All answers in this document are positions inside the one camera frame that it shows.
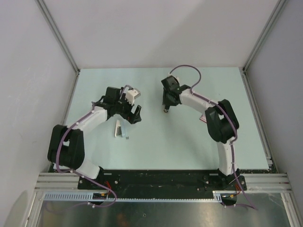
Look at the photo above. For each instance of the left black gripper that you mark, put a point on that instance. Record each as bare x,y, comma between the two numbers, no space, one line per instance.
132,118

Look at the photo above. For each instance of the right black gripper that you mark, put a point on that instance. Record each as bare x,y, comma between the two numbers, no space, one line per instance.
165,102

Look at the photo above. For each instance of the black silver stapler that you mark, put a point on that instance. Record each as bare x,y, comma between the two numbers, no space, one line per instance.
166,108

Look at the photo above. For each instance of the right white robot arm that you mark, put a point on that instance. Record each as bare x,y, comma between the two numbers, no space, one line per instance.
221,121

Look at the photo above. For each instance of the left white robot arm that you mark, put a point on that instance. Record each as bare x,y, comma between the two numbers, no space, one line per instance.
67,148

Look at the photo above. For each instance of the red white staple box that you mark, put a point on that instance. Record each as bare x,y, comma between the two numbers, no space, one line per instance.
203,119

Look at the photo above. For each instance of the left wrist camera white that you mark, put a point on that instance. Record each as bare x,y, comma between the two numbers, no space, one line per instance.
131,95

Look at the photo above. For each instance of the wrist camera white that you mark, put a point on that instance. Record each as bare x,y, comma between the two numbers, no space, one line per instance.
131,95
176,77

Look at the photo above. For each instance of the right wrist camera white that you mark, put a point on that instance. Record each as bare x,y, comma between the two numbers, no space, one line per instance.
176,77

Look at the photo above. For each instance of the right aluminium frame post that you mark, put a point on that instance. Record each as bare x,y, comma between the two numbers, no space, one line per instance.
272,20

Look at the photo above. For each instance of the aluminium frame post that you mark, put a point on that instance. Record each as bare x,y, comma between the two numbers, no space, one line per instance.
56,32
272,20

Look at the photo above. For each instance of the grey cable duct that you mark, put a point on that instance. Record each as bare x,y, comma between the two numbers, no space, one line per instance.
98,197

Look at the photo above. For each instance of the front aluminium rail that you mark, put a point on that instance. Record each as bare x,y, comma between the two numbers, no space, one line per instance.
268,183

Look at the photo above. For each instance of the right aluminium side rail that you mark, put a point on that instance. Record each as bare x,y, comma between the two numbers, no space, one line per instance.
258,120

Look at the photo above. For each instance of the left aluminium frame post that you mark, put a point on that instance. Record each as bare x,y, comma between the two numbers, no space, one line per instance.
56,32

